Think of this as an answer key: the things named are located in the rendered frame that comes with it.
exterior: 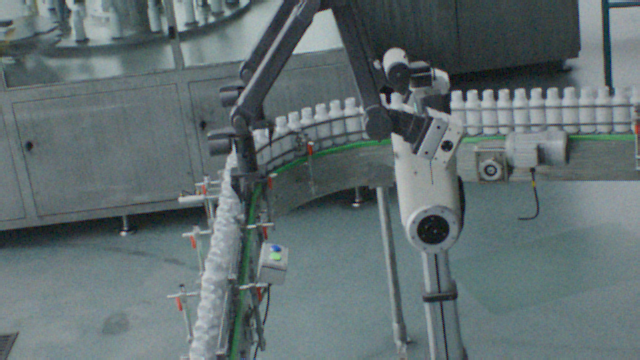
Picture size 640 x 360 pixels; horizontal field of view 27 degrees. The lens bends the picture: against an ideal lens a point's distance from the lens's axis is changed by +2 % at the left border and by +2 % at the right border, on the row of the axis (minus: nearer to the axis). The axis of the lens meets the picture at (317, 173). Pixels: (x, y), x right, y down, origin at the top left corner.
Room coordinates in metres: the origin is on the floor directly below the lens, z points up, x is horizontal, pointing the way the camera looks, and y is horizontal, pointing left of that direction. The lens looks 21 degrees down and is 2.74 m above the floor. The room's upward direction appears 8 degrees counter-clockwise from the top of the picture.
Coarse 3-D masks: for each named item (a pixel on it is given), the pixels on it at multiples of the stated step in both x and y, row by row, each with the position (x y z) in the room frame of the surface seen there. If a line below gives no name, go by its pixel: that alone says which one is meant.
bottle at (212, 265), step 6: (210, 258) 3.51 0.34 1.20; (216, 258) 3.50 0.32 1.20; (210, 264) 3.48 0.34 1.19; (216, 264) 3.48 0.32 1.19; (210, 270) 3.48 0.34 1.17; (216, 270) 3.48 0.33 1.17; (204, 276) 3.48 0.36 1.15; (216, 276) 3.47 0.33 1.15; (222, 276) 3.48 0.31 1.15; (222, 282) 3.47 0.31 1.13; (222, 288) 3.47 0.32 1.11
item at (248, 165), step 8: (240, 160) 3.46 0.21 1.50; (248, 160) 3.45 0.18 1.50; (256, 160) 3.47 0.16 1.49; (232, 168) 3.50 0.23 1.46; (240, 168) 3.46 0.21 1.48; (248, 168) 3.45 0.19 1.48; (256, 168) 3.46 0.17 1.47; (264, 168) 3.47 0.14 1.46; (232, 176) 3.45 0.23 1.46; (240, 176) 3.45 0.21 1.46; (264, 176) 3.44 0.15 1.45
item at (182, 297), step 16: (272, 176) 4.43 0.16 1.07; (192, 224) 4.00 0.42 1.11; (208, 224) 3.98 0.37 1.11; (256, 224) 3.97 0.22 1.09; (272, 224) 3.98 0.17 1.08; (192, 240) 3.99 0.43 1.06; (240, 288) 3.53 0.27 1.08; (256, 288) 3.53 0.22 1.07; (256, 304) 3.53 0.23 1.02; (256, 320) 3.53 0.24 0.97; (192, 336) 3.54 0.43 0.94; (224, 352) 3.08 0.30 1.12; (240, 352) 3.08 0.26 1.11
